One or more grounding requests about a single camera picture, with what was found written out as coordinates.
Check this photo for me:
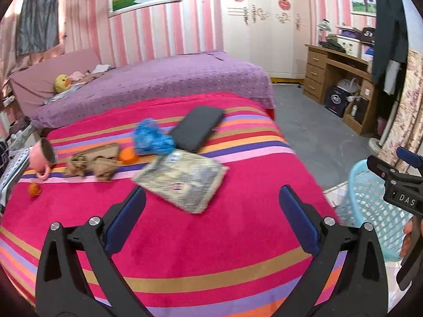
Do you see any brown paper bag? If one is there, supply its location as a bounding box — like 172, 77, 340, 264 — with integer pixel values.
64, 142, 120, 182

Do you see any orange round cap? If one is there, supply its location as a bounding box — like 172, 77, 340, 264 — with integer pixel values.
118, 147, 139, 165

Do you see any printed snack bag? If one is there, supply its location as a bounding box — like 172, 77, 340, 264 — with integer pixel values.
133, 150, 229, 214

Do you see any blue wrapper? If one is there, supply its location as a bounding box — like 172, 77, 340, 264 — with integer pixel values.
133, 118, 175, 156

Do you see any person's right hand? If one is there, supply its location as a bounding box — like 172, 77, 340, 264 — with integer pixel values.
399, 218, 413, 258

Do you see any light blue plastic basket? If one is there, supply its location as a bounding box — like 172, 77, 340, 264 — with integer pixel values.
335, 160, 412, 262

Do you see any wooden desk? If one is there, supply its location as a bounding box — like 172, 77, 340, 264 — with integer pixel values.
302, 44, 377, 135

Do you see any black shopping bag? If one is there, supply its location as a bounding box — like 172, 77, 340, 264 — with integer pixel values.
325, 86, 351, 118

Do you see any pink striped blanket bed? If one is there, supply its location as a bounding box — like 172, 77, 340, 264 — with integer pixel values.
1, 93, 334, 316

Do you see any pink ceramic mug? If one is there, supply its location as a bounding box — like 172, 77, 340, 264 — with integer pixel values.
29, 138, 57, 181

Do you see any black rectangular case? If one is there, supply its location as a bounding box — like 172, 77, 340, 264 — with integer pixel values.
168, 106, 225, 153

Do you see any dark hanging coat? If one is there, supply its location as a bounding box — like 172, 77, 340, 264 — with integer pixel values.
371, 0, 408, 95

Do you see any white storage box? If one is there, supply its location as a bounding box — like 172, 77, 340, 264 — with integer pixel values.
336, 35, 361, 58

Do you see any yellow duck plush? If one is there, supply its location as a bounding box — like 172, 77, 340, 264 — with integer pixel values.
54, 74, 72, 94

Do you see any purple dotted bed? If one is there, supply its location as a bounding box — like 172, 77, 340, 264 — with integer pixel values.
31, 50, 276, 129

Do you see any white wardrobe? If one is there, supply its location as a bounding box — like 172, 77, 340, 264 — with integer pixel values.
220, 0, 311, 81

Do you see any grey window curtain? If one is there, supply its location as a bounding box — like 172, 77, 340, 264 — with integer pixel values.
15, 0, 59, 57

